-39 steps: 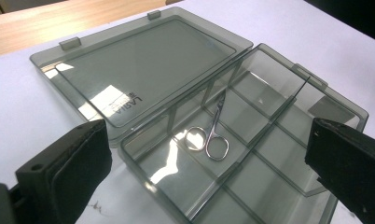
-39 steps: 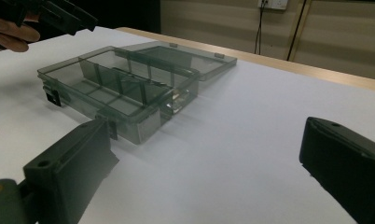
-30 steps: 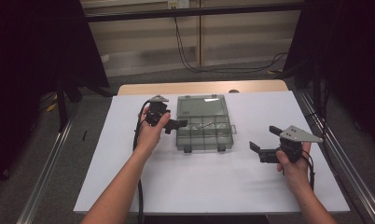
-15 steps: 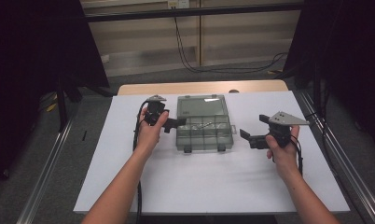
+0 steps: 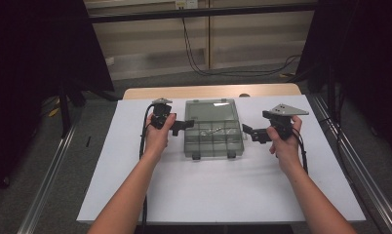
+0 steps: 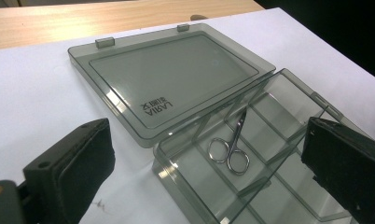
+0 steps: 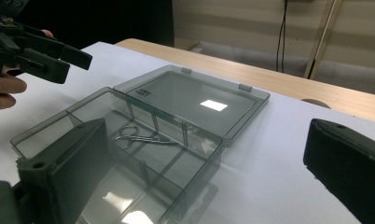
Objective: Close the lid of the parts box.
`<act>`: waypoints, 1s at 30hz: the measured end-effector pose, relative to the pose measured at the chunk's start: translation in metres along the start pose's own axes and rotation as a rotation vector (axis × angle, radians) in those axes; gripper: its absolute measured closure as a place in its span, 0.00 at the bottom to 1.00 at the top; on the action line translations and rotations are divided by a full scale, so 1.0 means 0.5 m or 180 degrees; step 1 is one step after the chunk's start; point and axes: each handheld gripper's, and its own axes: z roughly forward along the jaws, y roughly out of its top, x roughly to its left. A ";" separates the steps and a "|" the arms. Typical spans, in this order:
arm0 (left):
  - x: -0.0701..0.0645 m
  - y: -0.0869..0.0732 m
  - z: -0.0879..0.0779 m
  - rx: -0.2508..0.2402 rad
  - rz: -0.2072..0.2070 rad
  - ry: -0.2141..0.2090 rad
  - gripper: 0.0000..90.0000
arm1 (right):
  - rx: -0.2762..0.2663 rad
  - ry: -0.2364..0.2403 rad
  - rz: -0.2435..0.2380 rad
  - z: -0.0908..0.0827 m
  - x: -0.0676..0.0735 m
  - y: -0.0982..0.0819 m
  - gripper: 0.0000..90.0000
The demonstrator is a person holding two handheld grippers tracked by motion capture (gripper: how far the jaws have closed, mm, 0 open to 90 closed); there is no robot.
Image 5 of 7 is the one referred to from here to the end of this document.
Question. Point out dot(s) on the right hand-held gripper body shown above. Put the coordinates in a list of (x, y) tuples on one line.
[(283, 118)]

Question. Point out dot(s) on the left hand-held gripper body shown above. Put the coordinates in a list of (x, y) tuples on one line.
[(161, 112)]

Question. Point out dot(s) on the thin metal rod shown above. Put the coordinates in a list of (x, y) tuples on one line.
[(211, 131)]

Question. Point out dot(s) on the clear grey plastic compartment box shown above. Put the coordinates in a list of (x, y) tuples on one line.
[(213, 136)]

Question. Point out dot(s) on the person's left hand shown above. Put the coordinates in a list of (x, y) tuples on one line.
[(158, 138)]

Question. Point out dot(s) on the person's right hand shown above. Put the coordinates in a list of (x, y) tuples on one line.
[(286, 148)]

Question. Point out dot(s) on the white table mat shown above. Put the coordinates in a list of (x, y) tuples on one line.
[(216, 191)]

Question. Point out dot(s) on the black metal stand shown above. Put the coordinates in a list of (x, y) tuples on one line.
[(65, 110)]

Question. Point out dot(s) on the black curtain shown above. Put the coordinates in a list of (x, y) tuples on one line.
[(363, 48), (31, 65)]

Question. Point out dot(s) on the black horizontal bar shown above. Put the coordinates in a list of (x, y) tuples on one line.
[(200, 13)]

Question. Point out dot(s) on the metal floor rail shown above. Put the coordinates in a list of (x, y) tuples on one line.
[(44, 182), (353, 156)]

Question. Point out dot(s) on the white wall socket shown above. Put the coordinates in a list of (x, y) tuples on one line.
[(186, 4)]

